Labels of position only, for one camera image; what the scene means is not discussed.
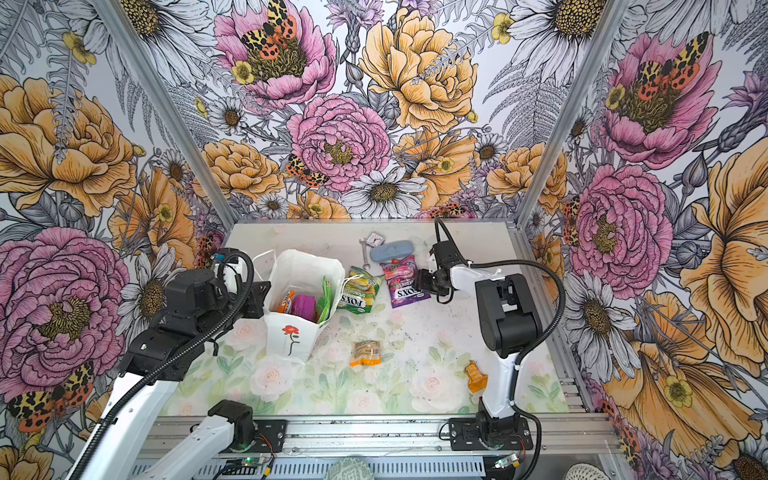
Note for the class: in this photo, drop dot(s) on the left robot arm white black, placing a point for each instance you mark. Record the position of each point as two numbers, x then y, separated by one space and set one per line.
154 366

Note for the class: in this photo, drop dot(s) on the white floral paper bag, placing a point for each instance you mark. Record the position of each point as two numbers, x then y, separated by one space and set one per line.
304 294

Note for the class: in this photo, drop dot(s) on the small tan snack packet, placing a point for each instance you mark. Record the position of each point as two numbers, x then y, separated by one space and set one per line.
366 353

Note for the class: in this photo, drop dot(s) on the green Foxs candy bag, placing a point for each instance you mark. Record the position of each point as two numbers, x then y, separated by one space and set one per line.
359 292

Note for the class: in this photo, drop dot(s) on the orange Foxs candy bag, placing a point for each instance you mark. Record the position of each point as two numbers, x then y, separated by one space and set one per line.
286 302

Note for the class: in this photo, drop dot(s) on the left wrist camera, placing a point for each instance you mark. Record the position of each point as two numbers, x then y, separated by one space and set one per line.
229 267

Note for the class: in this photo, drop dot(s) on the purple Foxs berries candy bag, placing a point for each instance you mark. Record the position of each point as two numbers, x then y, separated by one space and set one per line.
400 276

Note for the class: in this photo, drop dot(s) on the blue grey glasses case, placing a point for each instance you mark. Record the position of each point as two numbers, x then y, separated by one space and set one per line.
392 252

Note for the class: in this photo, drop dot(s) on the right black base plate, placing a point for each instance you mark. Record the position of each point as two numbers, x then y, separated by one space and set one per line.
481 433

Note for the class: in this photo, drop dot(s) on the silver wrench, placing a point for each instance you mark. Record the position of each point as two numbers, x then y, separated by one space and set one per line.
366 261

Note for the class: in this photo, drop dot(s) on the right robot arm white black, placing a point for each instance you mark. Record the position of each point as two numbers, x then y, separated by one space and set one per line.
510 327

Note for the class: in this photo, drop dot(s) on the purple Lotte gummy bag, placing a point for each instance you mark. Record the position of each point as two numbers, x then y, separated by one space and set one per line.
304 306

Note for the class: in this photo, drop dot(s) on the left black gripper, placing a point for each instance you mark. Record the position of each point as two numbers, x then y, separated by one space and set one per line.
256 300

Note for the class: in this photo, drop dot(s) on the aluminium mounting rail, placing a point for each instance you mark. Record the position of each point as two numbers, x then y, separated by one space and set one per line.
401 447

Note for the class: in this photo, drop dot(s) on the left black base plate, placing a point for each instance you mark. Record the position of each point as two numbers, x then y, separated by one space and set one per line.
259 436

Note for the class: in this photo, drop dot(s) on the small square clock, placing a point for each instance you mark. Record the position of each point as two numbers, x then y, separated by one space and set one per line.
374 240

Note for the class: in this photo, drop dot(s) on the green Lays chips bag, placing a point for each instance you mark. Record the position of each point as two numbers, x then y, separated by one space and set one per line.
325 302

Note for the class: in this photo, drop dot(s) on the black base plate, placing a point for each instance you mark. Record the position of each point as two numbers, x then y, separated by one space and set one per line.
259 436
481 433

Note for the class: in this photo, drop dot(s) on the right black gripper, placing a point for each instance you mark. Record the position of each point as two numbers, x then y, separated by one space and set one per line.
422 283

